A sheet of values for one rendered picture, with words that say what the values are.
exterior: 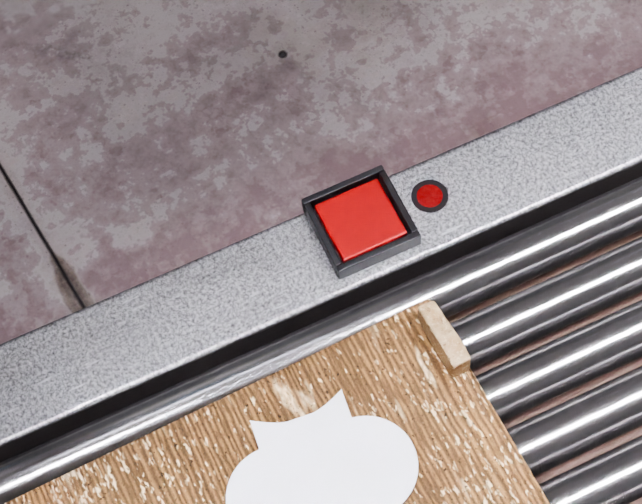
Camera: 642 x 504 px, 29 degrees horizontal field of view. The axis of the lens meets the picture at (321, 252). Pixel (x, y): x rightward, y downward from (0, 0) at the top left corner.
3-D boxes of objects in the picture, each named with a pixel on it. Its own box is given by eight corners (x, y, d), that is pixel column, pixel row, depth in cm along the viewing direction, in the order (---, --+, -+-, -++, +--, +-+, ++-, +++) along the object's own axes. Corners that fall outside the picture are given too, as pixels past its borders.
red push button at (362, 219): (314, 212, 107) (313, 204, 106) (377, 184, 108) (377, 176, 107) (344, 268, 105) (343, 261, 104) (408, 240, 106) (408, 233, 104)
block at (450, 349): (415, 319, 100) (416, 305, 98) (435, 309, 101) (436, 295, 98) (451, 381, 98) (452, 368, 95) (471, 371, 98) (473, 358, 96)
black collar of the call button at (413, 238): (302, 208, 108) (300, 198, 106) (382, 173, 109) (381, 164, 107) (339, 280, 104) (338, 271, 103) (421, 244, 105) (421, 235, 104)
